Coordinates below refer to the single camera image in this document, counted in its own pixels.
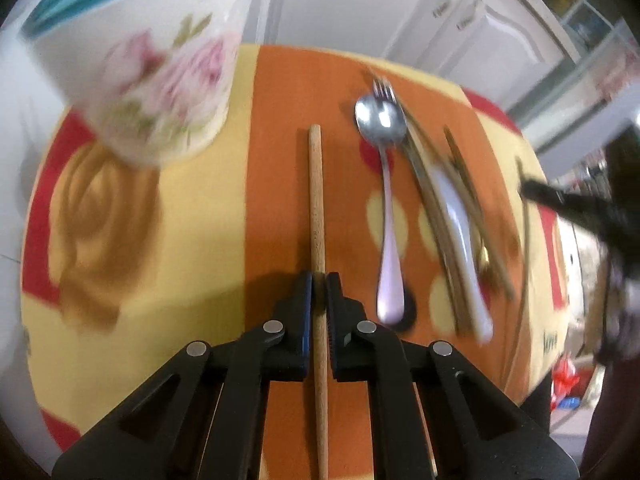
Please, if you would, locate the orange yellow patterned table mat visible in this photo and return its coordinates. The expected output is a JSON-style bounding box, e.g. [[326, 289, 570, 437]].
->
[[22, 46, 567, 479]]

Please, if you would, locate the white cabinet door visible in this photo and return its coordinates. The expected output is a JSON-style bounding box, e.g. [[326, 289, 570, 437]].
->
[[244, 0, 452, 64], [384, 0, 576, 111]]

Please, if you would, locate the floral utensil holder teal lid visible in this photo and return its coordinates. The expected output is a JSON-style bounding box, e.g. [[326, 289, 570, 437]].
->
[[22, 0, 252, 166]]

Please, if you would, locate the white cabinet door centre right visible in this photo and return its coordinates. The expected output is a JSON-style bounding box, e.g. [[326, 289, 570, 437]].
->
[[244, 0, 452, 64]]

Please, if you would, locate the wooden chopstick long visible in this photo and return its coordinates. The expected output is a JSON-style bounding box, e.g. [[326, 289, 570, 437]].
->
[[402, 117, 473, 334]]

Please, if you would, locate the white cabinet door far right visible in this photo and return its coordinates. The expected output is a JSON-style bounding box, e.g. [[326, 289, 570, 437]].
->
[[384, 0, 576, 111]]

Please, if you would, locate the glass door white frame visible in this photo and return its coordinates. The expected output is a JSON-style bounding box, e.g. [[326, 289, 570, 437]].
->
[[509, 0, 639, 179]]

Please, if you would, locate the red package on floor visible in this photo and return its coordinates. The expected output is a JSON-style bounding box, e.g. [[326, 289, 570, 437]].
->
[[550, 356, 584, 411]]

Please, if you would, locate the steel spoon pink handle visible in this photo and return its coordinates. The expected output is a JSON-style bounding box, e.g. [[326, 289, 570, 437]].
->
[[354, 94, 408, 325]]

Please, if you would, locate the steel fork white handle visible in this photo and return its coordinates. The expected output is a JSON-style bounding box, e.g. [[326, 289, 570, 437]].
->
[[372, 77, 496, 345]]

